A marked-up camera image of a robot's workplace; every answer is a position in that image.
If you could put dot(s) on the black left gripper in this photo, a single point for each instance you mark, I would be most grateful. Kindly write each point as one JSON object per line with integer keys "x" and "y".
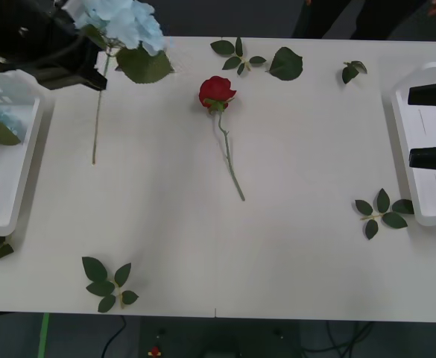
{"x": 61, "y": 69}

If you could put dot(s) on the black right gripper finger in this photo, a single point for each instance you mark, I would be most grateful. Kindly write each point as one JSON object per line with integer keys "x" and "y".
{"x": 433, "y": 95}
{"x": 433, "y": 159}

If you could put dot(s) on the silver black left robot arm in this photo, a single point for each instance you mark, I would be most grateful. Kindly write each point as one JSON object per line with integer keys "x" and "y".
{"x": 16, "y": 30}

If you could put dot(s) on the dark robot base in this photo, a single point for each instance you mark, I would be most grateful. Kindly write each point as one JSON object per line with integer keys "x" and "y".
{"x": 217, "y": 347}

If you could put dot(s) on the shallow white box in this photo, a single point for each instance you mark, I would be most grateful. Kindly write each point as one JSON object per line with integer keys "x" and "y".
{"x": 426, "y": 130}
{"x": 1, "y": 194}

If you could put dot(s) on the small curled green leaf twig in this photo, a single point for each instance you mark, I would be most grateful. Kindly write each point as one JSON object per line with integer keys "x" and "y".
{"x": 350, "y": 72}

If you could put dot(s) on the person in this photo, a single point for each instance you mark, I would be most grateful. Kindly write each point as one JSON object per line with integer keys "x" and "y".
{"x": 381, "y": 18}

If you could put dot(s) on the red artificial rose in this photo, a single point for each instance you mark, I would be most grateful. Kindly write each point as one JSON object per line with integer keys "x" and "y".
{"x": 215, "y": 89}

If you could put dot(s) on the single large green leaf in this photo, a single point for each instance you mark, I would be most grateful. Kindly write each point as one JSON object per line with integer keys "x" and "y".
{"x": 286, "y": 63}

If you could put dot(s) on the red yellow button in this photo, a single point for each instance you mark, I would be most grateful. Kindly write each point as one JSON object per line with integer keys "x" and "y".
{"x": 154, "y": 351}

